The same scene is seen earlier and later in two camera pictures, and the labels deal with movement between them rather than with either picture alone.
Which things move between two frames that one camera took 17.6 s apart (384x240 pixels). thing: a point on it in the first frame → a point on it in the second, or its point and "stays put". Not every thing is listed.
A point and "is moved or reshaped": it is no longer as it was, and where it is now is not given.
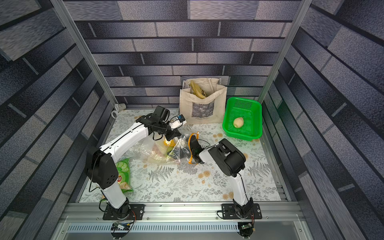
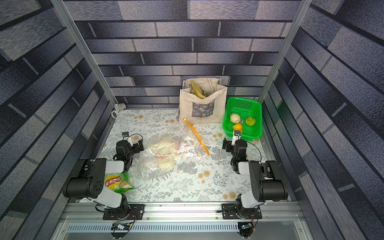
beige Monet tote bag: [203, 100] stays put
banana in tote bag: [197, 90] stays put
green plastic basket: [242, 119] stays put
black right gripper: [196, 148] → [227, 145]
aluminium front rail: [81, 221] stays put
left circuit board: [120, 226] stays put
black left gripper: [175, 132] → [135, 146]
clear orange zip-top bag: [156, 149] is moved or reshaped
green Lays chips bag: [124, 180] stays put
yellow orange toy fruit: [171, 143] → [238, 127]
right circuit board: [246, 230] stays put
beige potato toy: [238, 122] is moved or reshaped
